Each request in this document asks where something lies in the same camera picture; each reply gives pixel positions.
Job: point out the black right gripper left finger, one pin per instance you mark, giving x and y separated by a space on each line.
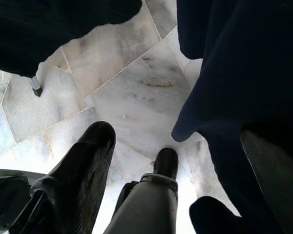
88 170

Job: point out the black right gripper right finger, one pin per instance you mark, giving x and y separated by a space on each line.
278 175

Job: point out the navy shirt with red trim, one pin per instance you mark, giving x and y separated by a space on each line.
234 73

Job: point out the silver metal clothes rack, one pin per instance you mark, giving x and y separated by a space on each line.
37 90

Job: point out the black printed t-shirt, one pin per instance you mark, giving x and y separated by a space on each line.
39 29

